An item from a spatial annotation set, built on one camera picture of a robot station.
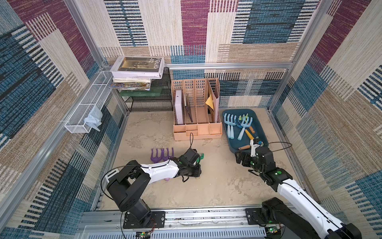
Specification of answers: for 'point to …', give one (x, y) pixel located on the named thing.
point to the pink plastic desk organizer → (193, 108)
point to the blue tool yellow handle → (250, 135)
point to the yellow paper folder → (210, 102)
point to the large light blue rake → (244, 125)
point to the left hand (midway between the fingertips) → (199, 171)
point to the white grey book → (179, 106)
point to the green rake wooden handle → (202, 157)
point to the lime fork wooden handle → (250, 127)
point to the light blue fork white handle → (231, 124)
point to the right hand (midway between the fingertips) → (242, 152)
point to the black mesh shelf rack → (153, 103)
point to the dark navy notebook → (188, 107)
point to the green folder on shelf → (153, 91)
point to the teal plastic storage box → (259, 136)
